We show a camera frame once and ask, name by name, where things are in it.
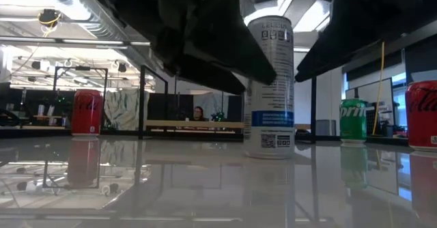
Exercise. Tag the person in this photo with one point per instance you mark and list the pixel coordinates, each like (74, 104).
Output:
(199, 113)

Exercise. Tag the green Sprite can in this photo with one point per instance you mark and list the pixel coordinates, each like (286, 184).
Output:
(353, 122)

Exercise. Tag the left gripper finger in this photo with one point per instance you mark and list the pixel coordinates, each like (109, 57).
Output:
(208, 74)
(232, 43)

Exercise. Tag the white crumpled cover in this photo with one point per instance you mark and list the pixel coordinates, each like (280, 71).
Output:
(123, 108)

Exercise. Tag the red Coca-Cola can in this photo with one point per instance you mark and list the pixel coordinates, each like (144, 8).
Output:
(423, 118)
(87, 112)

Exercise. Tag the black ceiling spotlight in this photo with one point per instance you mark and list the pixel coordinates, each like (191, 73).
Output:
(122, 67)
(35, 65)

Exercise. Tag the background wooden table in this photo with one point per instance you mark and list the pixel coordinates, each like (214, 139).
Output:
(34, 127)

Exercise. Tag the Celsius Arctic Vibe can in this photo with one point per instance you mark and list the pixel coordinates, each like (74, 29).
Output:
(273, 118)

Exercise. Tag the black table frame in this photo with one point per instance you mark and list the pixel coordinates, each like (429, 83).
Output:
(119, 134)

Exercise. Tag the silver ventilation duct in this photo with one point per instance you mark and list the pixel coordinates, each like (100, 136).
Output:
(102, 30)

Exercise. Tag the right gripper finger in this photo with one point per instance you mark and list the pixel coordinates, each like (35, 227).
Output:
(348, 30)

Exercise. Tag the black frame wooden shelf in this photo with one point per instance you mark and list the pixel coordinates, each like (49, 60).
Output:
(177, 123)

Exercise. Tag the grey bin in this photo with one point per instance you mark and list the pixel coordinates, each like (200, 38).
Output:
(326, 127)

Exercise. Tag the black partition panel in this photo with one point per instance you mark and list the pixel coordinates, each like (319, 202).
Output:
(160, 106)
(34, 98)

